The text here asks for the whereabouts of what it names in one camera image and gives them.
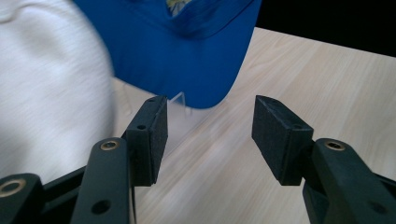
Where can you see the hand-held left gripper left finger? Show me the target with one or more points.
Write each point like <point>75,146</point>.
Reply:
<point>149,140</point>

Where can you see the blue baseball cap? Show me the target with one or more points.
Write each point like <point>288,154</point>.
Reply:
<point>174,53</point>

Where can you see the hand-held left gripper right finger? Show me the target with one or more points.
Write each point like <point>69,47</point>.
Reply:
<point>277,140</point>

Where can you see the white baseball cap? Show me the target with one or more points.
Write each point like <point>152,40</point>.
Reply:
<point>53,93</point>

